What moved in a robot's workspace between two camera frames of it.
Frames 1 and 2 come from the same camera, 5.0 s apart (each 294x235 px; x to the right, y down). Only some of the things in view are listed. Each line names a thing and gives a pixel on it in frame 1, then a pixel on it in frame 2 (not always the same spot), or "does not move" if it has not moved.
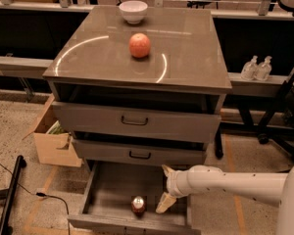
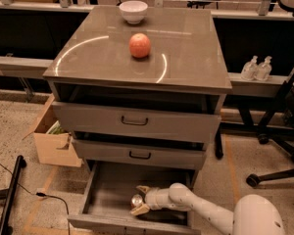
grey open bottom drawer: x=108 y=208 does not move
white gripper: x=175 y=183 -> x=152 y=198
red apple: x=139 y=45 does not move
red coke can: x=138 y=204 does not move
